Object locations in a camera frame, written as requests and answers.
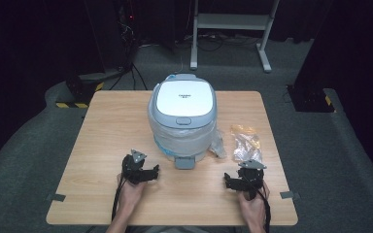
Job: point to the white metal stand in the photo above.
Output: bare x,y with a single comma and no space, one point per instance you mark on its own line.
231,21

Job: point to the person's right hand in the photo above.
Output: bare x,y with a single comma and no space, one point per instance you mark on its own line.
254,207

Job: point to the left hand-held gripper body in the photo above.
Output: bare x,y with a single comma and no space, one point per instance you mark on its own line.
132,168

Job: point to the person's left hand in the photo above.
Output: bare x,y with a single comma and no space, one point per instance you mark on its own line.
131,194

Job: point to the white grey pedal trash can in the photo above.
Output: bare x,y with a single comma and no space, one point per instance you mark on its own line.
184,100

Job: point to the dark equipment rack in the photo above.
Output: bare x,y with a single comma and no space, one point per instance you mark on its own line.
126,29

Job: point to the clear orange plastic wrapper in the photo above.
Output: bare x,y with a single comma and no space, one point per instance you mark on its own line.
246,144

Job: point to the white plastic bin liner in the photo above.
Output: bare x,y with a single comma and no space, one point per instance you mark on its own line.
183,139

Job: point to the black base with hazard tape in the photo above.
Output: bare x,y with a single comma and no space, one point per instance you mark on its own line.
311,98
79,93

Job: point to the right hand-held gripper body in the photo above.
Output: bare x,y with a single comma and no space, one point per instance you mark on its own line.
252,176

